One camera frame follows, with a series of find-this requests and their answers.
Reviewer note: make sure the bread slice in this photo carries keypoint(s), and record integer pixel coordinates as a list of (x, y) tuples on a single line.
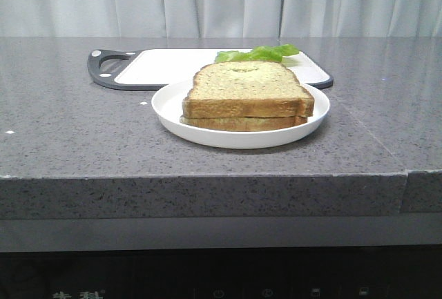
[(245, 124), (247, 89)]

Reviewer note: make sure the green lettuce leaf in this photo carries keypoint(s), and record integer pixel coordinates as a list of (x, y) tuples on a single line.
[(259, 53)]

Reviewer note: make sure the white round plate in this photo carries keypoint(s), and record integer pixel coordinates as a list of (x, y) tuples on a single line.
[(167, 103)]

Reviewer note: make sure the white cutting board grey rim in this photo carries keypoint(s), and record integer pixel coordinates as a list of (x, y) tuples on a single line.
[(152, 69)]

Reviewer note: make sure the black appliance control panel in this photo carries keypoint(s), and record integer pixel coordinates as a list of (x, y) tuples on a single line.
[(346, 272)]

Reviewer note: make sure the white curtain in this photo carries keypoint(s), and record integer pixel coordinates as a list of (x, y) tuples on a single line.
[(220, 18)]

